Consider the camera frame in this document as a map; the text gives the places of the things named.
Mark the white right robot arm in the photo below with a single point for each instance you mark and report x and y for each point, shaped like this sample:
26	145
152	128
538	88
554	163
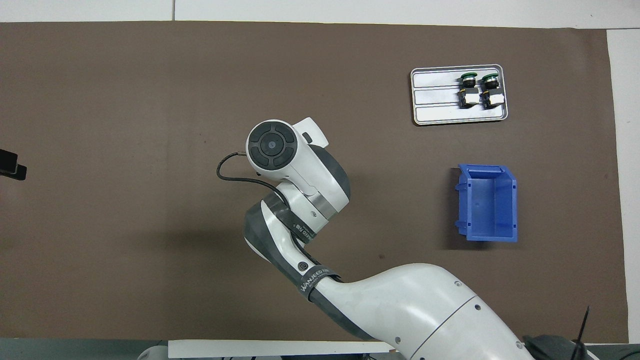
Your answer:
410	305

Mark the brown table mat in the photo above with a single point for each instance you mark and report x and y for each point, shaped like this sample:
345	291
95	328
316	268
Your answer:
300	60

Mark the grey metal tray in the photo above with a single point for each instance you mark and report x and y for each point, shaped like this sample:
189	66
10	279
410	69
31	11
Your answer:
435	95

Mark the blue plastic bin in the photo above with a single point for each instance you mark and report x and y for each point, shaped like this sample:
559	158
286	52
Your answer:
487	205

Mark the green push button switch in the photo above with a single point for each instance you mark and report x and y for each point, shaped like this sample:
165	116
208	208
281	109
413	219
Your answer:
491	92
468	92

